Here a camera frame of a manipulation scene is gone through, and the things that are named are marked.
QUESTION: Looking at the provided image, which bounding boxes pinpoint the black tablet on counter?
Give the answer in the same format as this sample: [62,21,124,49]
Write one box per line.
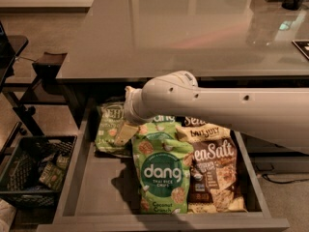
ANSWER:
[293,40,309,60]

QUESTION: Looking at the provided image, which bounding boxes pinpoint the dark wooden stool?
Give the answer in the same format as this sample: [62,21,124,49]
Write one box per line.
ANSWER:
[32,52,67,94]

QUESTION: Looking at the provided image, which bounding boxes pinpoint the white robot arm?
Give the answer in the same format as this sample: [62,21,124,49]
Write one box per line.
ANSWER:
[125,71,309,153]

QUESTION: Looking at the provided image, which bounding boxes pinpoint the black cable on floor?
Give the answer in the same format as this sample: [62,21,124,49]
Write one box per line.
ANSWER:
[260,172,309,186]

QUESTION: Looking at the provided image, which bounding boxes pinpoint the green dang bag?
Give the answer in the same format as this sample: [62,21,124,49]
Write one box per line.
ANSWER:
[132,139,193,215]
[151,115,176,124]
[132,122,180,155]

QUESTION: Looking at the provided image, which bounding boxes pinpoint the brown sea salt bag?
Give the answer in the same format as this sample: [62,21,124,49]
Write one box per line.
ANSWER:
[177,124,246,214]
[184,117,207,127]

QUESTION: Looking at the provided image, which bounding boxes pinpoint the green jalapeno chip bag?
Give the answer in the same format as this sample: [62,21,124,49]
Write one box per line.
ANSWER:
[95,101,131,158]

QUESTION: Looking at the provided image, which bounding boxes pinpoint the black plastic crate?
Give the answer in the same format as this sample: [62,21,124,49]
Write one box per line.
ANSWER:
[0,135,76,209]

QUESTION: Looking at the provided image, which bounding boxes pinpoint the front brown sea salt bag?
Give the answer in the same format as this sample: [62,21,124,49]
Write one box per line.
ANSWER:
[177,124,246,214]

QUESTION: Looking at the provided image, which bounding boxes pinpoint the black chair frame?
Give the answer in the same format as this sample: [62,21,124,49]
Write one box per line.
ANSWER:
[0,22,43,157]

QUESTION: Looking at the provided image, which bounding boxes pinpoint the front green dang bag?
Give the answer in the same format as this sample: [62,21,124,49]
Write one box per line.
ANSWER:
[132,139,193,215]

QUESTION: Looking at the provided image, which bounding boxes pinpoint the rear brown sea salt bag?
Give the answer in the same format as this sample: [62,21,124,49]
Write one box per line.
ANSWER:
[184,117,207,127]

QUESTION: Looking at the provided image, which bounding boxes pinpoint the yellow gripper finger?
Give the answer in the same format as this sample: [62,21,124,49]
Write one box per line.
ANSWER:
[114,121,138,146]

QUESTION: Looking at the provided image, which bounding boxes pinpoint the middle green dang bag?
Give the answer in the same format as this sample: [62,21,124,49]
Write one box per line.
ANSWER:
[132,122,180,155]

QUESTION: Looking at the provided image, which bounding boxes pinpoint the rear green dang bag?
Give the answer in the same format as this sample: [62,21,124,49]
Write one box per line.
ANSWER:
[151,115,176,124]

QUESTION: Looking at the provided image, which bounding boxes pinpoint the grey open drawer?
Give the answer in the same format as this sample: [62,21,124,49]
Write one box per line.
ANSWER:
[37,101,290,232]

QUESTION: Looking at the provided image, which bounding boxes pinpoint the green chip bag in crate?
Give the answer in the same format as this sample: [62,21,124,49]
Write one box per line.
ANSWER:
[39,161,65,191]

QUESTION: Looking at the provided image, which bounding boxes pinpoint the small green bag in crate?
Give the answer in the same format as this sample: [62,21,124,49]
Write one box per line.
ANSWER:
[56,154,70,170]

